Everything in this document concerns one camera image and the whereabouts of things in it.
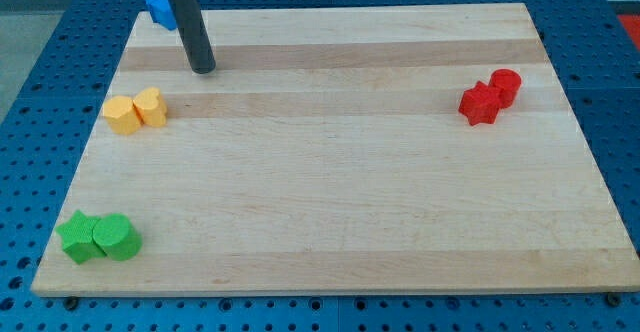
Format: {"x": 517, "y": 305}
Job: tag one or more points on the yellow hexagon block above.
{"x": 121, "y": 115}

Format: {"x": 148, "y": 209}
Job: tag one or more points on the blue cube block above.
{"x": 161, "y": 13}

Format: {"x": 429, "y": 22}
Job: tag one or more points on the red cylinder block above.
{"x": 508, "y": 83}

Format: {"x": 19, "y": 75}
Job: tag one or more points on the yellow heart block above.
{"x": 151, "y": 107}

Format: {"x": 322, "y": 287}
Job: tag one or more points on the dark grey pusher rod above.
{"x": 194, "y": 36}

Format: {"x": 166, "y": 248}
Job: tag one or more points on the green cylinder block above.
{"x": 117, "y": 237}

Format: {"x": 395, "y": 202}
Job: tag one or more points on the green star block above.
{"x": 77, "y": 240}

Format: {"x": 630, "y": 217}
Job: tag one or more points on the red star block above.
{"x": 480, "y": 104}

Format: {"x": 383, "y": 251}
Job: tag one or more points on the wooden board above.
{"x": 325, "y": 155}

